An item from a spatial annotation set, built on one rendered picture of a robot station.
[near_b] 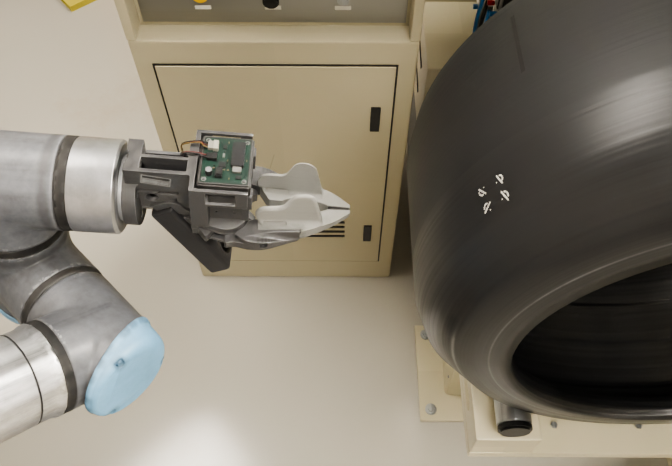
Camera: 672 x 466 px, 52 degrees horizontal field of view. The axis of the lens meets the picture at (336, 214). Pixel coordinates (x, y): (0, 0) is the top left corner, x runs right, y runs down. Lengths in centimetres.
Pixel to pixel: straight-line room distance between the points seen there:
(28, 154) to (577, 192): 46
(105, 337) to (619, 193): 45
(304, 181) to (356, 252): 125
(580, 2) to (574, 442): 65
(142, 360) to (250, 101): 86
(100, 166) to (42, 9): 242
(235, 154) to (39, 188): 17
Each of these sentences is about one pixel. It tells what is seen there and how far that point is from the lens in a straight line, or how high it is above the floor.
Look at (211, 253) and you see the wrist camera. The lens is 73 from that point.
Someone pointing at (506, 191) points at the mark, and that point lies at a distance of 57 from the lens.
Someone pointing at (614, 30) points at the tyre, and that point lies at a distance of 60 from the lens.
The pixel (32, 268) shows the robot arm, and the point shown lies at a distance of 74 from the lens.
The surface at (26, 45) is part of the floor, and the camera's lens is 291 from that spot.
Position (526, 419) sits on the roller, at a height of 92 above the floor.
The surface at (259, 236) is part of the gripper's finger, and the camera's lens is 67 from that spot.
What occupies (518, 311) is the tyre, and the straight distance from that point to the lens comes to 63.
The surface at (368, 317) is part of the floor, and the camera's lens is 199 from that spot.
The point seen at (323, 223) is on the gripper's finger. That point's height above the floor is 123.
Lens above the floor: 179
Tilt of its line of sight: 56 degrees down
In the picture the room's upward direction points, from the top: straight up
